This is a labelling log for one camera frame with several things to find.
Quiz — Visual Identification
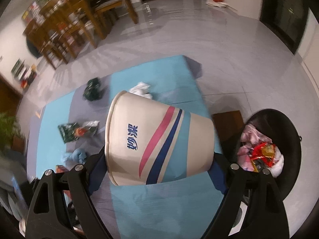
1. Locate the crumpled white tissue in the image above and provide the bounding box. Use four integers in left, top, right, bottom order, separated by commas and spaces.
129, 82, 153, 99

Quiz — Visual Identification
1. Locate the brown wooden door left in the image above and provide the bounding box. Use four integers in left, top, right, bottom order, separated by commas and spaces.
0, 75, 23, 116

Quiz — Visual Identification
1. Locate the light blue play mat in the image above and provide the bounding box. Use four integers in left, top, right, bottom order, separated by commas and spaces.
27, 55, 223, 238

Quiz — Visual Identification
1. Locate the dark glass door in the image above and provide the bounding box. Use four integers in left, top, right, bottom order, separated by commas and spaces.
260, 0, 309, 53

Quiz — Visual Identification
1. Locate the white translucent plastic bag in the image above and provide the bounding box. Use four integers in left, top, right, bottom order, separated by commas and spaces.
269, 150, 284, 178

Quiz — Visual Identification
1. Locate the brown wooden board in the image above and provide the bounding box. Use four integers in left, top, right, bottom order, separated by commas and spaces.
212, 110, 244, 157

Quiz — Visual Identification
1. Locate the red gold snack wrapper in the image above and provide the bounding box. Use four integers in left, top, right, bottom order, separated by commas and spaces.
250, 142, 276, 172

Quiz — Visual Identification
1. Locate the wooden chair middle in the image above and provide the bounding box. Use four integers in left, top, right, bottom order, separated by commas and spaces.
40, 0, 97, 59

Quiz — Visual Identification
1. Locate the wooden dining table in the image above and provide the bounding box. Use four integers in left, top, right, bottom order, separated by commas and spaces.
42, 0, 118, 49

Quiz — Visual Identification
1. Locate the green printed flat wrapper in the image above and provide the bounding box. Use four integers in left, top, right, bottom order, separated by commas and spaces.
57, 120, 99, 144

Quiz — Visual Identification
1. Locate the blue crumpled wrapper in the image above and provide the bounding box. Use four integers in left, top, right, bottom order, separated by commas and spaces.
61, 148, 87, 164

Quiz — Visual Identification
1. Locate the dark green crumpled wrapper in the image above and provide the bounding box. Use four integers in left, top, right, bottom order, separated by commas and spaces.
83, 77, 104, 101

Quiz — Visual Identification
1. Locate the beige striped paper cup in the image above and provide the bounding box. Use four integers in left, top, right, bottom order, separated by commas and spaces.
105, 91, 215, 186

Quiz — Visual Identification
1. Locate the stack of boxes by wall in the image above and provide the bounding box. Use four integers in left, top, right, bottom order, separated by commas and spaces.
11, 59, 37, 90

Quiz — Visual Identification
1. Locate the black round trash bin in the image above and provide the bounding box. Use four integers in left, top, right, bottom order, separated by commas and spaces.
231, 109, 302, 199

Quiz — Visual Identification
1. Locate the wooden chair near left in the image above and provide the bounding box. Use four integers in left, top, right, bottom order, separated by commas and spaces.
23, 19, 68, 70

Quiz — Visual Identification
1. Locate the green potted plant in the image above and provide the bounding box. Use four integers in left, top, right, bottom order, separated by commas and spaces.
1, 112, 25, 155

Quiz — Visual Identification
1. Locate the wooden chair at table end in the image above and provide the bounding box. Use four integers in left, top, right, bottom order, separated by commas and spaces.
95, 0, 138, 24

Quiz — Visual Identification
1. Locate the crumpled pink wrapper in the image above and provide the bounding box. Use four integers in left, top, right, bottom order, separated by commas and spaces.
237, 123, 272, 172

